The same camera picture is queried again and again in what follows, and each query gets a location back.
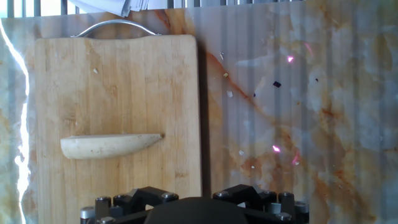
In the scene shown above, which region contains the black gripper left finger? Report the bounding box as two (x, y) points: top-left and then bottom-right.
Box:
(80, 185), (180, 224)

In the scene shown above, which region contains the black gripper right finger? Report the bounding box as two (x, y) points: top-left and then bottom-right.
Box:
(213, 184), (310, 224)

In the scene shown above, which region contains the white radish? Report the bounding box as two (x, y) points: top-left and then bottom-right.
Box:
(60, 133), (165, 161)

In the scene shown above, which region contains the marble pattern table mat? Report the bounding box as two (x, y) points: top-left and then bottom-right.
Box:
(0, 0), (398, 224)

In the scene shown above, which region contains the wooden cutting board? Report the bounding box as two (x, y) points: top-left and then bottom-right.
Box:
(34, 19), (203, 224)

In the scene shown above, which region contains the white paper stack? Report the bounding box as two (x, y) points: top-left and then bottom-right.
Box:
(68, 0), (169, 18)

